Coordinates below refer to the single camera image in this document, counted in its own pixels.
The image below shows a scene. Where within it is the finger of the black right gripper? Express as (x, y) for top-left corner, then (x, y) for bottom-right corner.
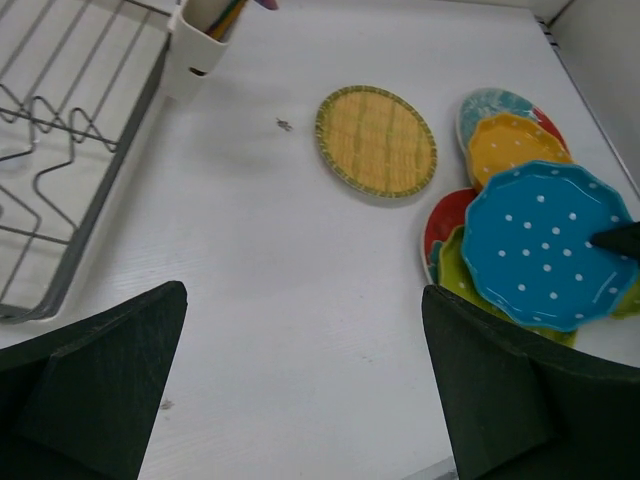
(590, 222), (640, 260)

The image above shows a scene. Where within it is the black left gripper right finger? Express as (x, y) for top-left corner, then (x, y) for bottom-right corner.
(422, 285), (639, 479)

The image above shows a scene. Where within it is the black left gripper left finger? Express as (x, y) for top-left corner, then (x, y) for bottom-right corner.
(1, 281), (187, 479)

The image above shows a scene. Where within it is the blue polka dot bowl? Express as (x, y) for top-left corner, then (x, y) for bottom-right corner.
(461, 161), (639, 332)

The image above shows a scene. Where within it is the yellow polka dot bowl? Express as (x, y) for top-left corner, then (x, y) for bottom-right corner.
(467, 113), (573, 191)

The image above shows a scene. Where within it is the green polka dot bowl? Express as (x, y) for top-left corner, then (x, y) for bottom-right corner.
(430, 226), (639, 324)

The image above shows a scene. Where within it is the red plate with teal flower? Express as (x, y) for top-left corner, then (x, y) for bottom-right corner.
(421, 188), (477, 284)

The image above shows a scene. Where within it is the woven bamboo pattern plate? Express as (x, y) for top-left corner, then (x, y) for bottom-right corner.
(314, 85), (438, 199)

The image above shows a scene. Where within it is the white cutlery holder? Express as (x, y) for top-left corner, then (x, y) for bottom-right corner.
(162, 0), (239, 103)

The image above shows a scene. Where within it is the metal wire dish rack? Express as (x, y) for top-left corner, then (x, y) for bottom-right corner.
(1, 0), (170, 322)

